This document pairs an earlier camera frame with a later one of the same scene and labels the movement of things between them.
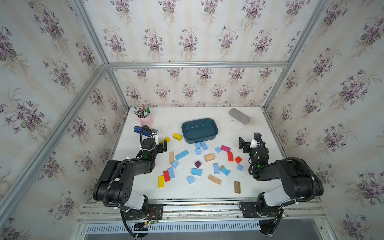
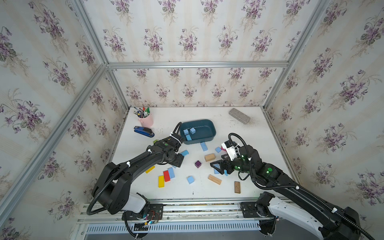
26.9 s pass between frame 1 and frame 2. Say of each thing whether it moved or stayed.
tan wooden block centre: stayed
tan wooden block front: stayed
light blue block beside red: stayed
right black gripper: moved
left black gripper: moved
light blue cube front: stayed
